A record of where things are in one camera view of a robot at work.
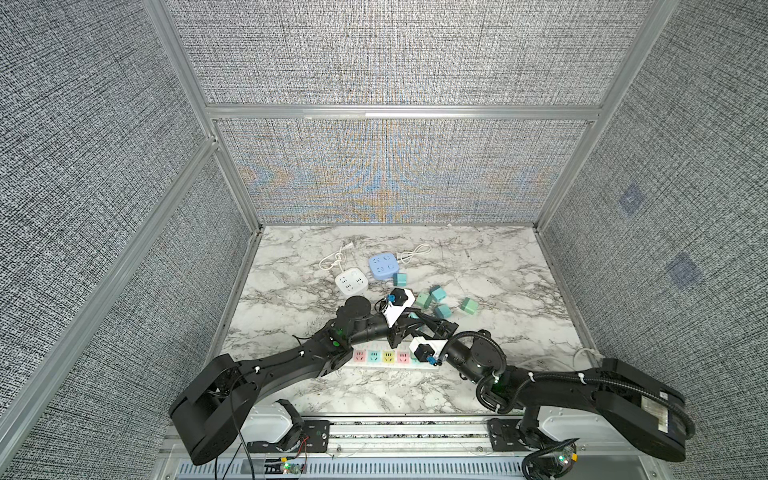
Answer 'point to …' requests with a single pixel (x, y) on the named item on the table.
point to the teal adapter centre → (442, 311)
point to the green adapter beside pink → (424, 299)
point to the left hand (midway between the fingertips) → (422, 320)
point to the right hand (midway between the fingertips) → (419, 312)
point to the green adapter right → (469, 305)
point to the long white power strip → (388, 359)
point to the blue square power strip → (384, 265)
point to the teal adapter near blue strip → (400, 279)
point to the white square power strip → (352, 282)
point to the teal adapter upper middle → (438, 292)
